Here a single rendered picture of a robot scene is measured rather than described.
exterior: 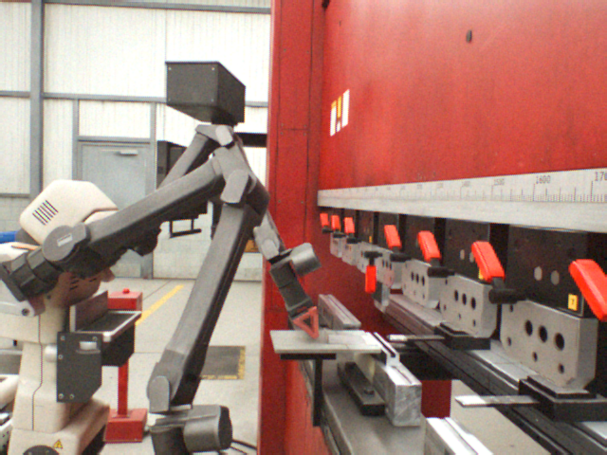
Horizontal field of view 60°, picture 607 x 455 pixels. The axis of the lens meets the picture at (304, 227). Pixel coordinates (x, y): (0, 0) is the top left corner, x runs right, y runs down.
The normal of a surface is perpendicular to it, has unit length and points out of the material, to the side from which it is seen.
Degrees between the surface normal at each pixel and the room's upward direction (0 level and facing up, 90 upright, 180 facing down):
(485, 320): 90
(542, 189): 90
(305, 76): 90
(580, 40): 90
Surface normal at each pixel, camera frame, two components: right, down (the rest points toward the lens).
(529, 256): -0.99, -0.03
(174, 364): -0.24, -0.39
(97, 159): 0.04, 0.05
